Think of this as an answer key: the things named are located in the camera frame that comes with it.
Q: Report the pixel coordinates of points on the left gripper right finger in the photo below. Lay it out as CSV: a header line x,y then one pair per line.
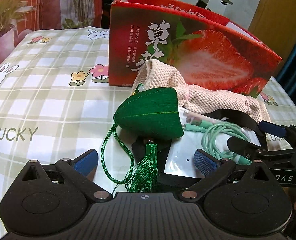
x,y
216,173

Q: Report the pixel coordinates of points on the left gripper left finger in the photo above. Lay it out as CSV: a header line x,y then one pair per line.
x,y
75,172

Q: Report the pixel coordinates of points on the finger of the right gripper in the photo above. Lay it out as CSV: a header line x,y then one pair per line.
x,y
281,131
248,150

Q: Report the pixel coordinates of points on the green zongzi sachet with tassel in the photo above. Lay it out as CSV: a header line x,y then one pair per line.
x,y
152,114

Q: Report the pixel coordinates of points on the cream waffle cloth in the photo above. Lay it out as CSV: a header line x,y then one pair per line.
x,y
155,74

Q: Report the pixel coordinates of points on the green plaid bunny tablecloth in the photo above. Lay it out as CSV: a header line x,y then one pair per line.
x,y
50,106

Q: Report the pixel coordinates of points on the red strawberry cardboard box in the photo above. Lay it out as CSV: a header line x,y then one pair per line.
x,y
207,48

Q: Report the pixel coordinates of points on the yellow wooden door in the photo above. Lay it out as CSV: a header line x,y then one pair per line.
x,y
274,23

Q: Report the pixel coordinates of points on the printed backdrop curtain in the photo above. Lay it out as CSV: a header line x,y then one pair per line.
x,y
20,17

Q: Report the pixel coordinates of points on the black strap band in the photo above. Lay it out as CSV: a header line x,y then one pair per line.
x,y
192,148

